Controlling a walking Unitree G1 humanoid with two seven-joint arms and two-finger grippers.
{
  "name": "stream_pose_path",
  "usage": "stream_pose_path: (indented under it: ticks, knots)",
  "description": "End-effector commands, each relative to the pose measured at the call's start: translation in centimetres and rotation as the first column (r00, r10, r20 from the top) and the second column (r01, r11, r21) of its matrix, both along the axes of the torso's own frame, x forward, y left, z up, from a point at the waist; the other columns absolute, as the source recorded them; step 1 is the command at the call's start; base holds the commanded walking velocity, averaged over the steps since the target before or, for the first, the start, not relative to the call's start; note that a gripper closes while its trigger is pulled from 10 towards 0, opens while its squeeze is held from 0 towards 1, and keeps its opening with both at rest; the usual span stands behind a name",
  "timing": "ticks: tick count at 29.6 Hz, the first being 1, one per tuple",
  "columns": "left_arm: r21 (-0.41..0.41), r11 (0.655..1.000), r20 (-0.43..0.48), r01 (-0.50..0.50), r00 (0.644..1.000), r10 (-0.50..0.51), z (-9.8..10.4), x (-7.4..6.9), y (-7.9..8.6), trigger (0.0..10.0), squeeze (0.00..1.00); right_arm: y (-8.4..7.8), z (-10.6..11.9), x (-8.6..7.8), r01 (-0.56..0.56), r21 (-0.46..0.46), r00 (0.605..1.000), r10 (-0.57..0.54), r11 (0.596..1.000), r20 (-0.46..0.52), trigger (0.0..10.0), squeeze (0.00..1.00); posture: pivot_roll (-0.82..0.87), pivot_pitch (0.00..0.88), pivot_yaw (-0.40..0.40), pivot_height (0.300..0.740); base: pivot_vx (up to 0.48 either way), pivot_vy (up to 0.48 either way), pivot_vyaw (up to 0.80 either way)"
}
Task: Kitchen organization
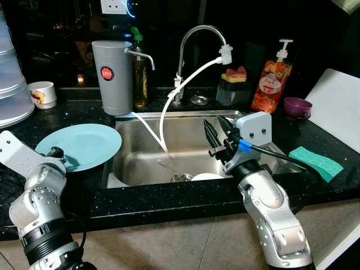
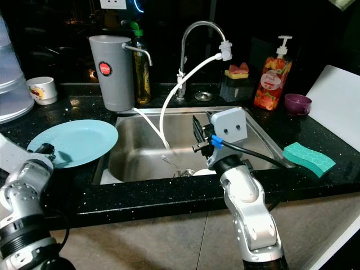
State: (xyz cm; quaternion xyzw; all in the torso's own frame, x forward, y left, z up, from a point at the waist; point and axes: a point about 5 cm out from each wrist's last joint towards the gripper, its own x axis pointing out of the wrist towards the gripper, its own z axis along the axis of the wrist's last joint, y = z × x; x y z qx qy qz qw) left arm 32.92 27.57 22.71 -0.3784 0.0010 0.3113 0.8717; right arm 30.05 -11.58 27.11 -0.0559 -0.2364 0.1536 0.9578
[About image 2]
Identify white bowl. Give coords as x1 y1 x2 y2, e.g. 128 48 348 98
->
191 168 217 177

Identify teal plate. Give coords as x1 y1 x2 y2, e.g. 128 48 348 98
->
26 119 119 169

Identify metal fork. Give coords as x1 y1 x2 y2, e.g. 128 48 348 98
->
160 155 195 177

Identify stainless steel sink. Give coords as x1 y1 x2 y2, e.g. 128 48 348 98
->
93 106 296 185

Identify round metal counter cap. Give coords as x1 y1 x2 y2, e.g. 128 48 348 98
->
194 91 213 102

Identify black sponge holder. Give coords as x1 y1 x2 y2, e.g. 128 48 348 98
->
219 76 254 103

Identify yellow and red sponge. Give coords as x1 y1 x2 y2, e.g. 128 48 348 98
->
224 62 250 80

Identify white printed cup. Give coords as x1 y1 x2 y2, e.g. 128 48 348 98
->
26 76 59 106

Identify clear stacked plastic containers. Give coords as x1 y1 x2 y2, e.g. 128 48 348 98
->
0 14 35 124

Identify orange soap pump bottle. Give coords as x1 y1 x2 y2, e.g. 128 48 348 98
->
253 35 294 111

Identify green-capped oil bottle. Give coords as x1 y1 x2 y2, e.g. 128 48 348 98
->
129 21 151 105

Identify chrome gooseneck faucet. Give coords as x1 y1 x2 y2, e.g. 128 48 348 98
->
176 21 233 101

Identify purple cup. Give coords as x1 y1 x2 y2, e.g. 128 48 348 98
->
283 93 313 116

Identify grey water filter canister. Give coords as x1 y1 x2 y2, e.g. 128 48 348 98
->
89 35 153 112

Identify teal sponge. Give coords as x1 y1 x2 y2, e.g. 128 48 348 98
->
282 142 336 178

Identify white cutting board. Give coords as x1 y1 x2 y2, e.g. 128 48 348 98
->
305 64 360 150

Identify green cloth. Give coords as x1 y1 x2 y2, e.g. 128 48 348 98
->
329 0 360 11

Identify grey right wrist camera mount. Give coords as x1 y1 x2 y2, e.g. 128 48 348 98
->
205 107 248 169

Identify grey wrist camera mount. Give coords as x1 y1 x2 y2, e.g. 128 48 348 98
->
0 149 37 175
205 107 248 169

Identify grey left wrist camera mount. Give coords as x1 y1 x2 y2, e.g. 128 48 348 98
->
0 149 37 175

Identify black blue-taped right arm cable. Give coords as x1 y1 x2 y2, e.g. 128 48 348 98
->
209 135 293 169

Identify white hose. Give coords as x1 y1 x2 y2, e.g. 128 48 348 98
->
132 53 226 150

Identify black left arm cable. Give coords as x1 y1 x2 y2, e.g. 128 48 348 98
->
45 208 71 254

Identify white wall socket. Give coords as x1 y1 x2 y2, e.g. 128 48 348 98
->
100 0 128 10

